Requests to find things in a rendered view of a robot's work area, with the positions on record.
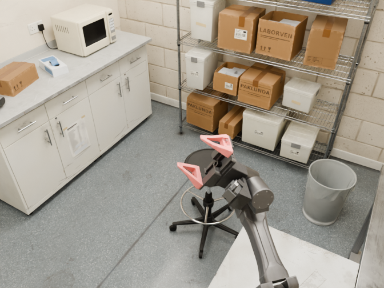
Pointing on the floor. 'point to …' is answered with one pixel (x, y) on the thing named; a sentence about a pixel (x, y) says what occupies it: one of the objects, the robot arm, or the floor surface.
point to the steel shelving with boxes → (264, 72)
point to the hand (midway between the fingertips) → (191, 152)
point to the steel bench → (371, 243)
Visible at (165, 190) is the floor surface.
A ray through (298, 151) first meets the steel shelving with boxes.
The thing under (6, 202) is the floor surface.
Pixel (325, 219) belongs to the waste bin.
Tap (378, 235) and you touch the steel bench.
